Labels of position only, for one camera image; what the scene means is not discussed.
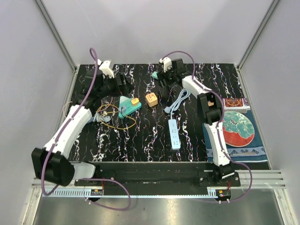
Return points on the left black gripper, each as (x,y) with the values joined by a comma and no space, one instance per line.
(125,88)

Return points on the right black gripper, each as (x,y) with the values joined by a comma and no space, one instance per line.
(162,75)

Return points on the yellow cube charger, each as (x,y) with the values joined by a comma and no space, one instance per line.
(134,101)

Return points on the green cube charger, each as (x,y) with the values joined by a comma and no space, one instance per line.
(154,75)

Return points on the teal triangular power strip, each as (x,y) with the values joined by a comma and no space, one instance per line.
(126,101)

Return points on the blue cube charger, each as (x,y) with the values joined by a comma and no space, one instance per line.
(122,110)

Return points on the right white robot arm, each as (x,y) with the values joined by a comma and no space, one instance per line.
(210,109)

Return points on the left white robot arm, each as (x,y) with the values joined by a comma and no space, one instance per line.
(51,162)

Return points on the wooden cube charger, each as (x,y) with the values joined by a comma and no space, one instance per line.
(151,99)

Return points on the orange cup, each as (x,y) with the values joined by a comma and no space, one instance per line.
(210,104)

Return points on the red and green plate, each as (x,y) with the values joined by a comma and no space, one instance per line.
(238,129)

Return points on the blue placemat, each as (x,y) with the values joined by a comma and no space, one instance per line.
(256,146)

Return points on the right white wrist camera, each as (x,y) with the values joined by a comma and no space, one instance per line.
(166,62)

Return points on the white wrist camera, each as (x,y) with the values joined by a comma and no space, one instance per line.
(166,62)
(104,67)

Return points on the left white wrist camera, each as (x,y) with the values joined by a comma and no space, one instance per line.
(104,67)

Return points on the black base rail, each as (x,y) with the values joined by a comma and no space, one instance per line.
(201,174)

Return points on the left aluminium post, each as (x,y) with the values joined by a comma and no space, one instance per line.
(52,28)

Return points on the aluminium post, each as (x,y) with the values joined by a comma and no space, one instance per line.
(263,24)
(52,28)

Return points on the right aluminium post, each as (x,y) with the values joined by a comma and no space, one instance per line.
(263,24)

